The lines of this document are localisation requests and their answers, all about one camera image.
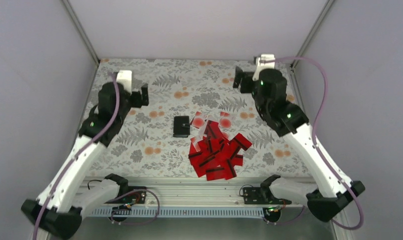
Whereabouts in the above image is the black card holder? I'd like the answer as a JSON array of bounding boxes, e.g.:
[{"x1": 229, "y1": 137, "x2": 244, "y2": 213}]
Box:
[{"x1": 173, "y1": 115, "x2": 191, "y2": 138}]

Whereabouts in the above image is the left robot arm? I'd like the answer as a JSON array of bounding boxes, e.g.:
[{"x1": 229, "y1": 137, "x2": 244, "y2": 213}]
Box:
[{"x1": 21, "y1": 80, "x2": 149, "y2": 240}]

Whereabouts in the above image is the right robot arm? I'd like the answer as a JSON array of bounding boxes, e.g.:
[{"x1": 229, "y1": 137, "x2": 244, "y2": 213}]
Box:
[{"x1": 233, "y1": 67, "x2": 365, "y2": 222}]

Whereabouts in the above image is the white red-dot card right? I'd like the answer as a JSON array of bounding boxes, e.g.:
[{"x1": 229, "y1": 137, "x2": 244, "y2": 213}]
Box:
[{"x1": 219, "y1": 111, "x2": 232, "y2": 129}]

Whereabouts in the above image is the white red-dot card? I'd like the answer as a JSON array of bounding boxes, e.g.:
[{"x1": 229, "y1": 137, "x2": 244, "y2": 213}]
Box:
[
  {"x1": 219, "y1": 111, "x2": 232, "y2": 129},
  {"x1": 189, "y1": 111, "x2": 208, "y2": 129}
]

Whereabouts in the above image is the red card right edge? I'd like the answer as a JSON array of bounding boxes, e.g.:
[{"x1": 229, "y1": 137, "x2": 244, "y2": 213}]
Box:
[{"x1": 228, "y1": 133, "x2": 252, "y2": 153}]

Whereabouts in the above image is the red card centre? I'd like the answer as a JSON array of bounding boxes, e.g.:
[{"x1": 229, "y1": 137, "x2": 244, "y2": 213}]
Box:
[{"x1": 203, "y1": 120, "x2": 223, "y2": 139}]

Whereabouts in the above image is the red card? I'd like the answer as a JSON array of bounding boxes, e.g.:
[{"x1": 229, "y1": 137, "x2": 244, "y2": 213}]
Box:
[
  {"x1": 203, "y1": 120, "x2": 223, "y2": 139},
  {"x1": 220, "y1": 154, "x2": 244, "y2": 180},
  {"x1": 188, "y1": 153, "x2": 214, "y2": 178}
]

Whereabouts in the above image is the white red-dot card top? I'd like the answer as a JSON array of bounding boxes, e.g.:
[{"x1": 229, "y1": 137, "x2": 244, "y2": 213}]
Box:
[{"x1": 189, "y1": 111, "x2": 208, "y2": 129}]

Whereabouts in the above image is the red card bottom middle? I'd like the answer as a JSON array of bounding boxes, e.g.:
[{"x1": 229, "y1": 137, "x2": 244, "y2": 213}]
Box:
[{"x1": 220, "y1": 154, "x2": 244, "y2": 180}]

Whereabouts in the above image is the red card bottom left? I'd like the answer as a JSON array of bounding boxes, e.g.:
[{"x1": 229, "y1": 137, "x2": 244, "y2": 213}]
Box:
[{"x1": 188, "y1": 153, "x2": 214, "y2": 178}]

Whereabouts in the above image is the floral patterned table mat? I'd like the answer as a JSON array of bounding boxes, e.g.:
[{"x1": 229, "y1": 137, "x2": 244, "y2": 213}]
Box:
[{"x1": 86, "y1": 58, "x2": 310, "y2": 178}]

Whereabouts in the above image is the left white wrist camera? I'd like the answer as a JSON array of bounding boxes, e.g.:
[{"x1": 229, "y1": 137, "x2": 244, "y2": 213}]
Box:
[{"x1": 116, "y1": 69, "x2": 133, "y2": 93}]

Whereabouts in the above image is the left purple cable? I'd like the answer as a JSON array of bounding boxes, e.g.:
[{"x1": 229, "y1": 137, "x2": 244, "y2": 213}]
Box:
[{"x1": 32, "y1": 72, "x2": 161, "y2": 240}]

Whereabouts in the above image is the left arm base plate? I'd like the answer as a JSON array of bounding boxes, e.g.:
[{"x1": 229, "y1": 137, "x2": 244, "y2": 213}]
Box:
[{"x1": 106, "y1": 186, "x2": 147, "y2": 205}]

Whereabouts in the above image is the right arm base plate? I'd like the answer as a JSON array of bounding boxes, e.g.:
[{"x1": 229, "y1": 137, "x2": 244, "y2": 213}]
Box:
[{"x1": 241, "y1": 186, "x2": 292, "y2": 205}]

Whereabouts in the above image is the aluminium rail frame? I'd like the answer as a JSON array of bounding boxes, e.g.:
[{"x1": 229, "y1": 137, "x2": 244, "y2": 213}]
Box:
[{"x1": 76, "y1": 177, "x2": 314, "y2": 225}]

